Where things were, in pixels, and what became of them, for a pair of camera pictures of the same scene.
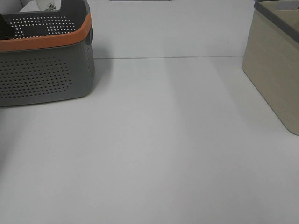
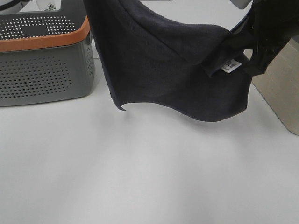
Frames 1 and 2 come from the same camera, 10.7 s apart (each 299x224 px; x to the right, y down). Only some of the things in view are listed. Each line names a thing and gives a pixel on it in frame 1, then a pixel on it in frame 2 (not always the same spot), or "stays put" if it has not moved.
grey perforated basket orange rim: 50,57 stays put
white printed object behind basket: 42,5 stays put
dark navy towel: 7,31 -> 193,70
